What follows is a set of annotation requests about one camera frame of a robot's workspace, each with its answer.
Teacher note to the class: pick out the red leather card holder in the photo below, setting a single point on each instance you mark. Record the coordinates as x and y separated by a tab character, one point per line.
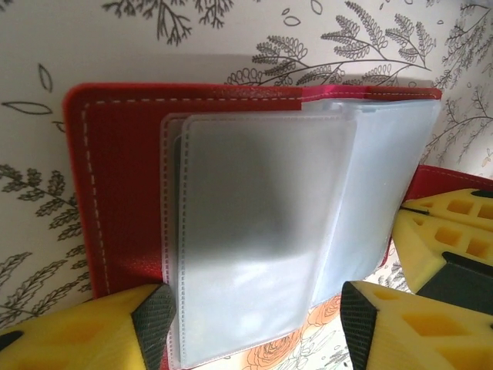
127	192

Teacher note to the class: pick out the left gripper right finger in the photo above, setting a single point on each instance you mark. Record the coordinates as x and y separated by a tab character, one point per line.
416	335

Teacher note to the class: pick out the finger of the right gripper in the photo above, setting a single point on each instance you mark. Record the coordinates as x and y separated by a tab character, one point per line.
435	204
423	262

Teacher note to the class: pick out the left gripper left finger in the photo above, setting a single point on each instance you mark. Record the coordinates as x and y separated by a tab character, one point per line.
77	335

